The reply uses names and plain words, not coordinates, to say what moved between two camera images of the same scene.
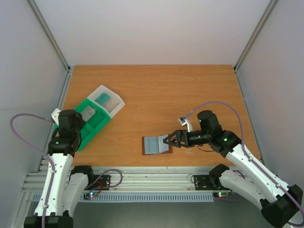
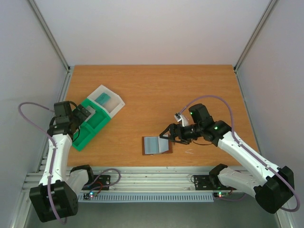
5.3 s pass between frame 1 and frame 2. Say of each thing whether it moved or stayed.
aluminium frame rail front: stayed
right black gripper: moved
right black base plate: stayed
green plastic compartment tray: stayed
